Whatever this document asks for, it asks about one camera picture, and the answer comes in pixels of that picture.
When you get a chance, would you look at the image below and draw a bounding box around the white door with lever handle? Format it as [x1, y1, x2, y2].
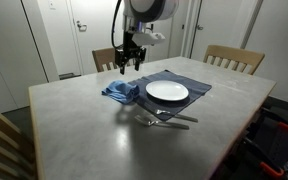
[66, 0, 127, 76]

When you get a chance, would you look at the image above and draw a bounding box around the white closet door panel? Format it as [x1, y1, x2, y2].
[0, 0, 49, 114]

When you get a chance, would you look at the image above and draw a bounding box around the light wooden slat-back chair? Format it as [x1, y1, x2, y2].
[0, 101, 39, 180]
[202, 44, 266, 76]
[91, 46, 144, 73]

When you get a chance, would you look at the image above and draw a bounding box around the silver spoon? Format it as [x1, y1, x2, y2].
[134, 114, 191, 131]

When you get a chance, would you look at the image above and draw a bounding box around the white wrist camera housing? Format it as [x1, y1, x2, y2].
[131, 29, 167, 47]

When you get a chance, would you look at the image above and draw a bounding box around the blue cloth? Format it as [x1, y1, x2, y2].
[101, 79, 141, 106]

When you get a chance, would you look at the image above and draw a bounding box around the white door with small handle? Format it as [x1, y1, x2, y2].
[189, 0, 253, 63]

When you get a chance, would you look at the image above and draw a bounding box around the silver lever door handle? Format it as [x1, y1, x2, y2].
[75, 20, 88, 33]

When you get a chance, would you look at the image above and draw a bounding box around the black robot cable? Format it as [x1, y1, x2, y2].
[110, 0, 127, 50]

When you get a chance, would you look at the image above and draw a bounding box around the dark blue placemat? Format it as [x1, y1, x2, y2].
[130, 69, 213, 122]

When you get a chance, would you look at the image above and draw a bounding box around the silver fork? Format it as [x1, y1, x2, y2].
[154, 108, 199, 123]

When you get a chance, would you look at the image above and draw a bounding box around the orange and black bar clamp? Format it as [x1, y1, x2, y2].
[242, 135, 286, 178]
[259, 105, 288, 133]

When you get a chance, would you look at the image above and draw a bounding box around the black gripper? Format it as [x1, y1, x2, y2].
[114, 31, 147, 75]

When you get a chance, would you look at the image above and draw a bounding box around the white round plate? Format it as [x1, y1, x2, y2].
[145, 79, 190, 102]

